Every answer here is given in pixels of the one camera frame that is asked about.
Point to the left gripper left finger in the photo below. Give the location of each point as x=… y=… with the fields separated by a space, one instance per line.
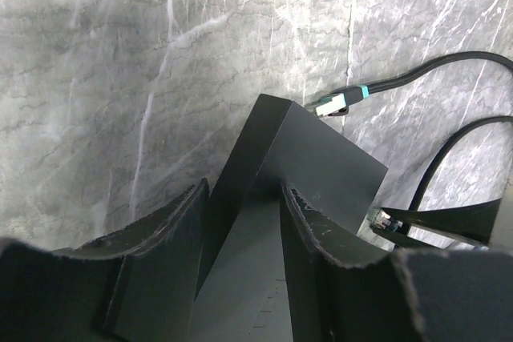
x=134 y=284

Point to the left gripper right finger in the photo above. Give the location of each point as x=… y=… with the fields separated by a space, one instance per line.
x=341 y=288

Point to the black network switch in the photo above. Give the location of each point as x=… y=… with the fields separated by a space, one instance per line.
x=250 y=287

